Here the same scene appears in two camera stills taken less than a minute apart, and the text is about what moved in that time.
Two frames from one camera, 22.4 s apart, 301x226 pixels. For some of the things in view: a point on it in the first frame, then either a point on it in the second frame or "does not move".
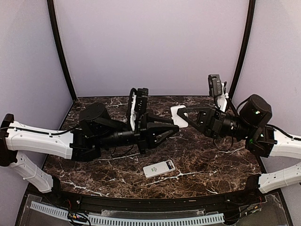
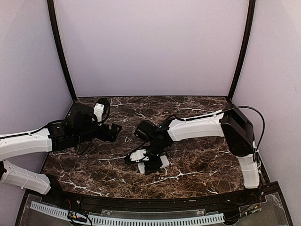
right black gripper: [209, 121] to [153, 166]
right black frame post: [246, 44] does not move
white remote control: [158, 169] to [165, 163]
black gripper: [142, 94] to [101, 110]
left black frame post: [51, 7] does not move
